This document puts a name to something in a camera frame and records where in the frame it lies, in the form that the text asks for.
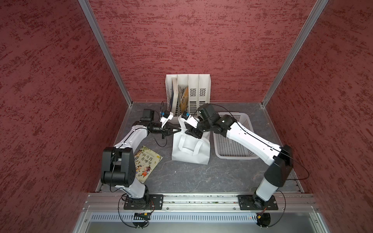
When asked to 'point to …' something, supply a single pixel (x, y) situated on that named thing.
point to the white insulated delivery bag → (188, 148)
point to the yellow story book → (184, 101)
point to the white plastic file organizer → (199, 91)
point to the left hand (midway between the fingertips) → (179, 131)
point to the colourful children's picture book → (145, 161)
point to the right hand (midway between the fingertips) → (189, 130)
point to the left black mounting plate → (149, 202)
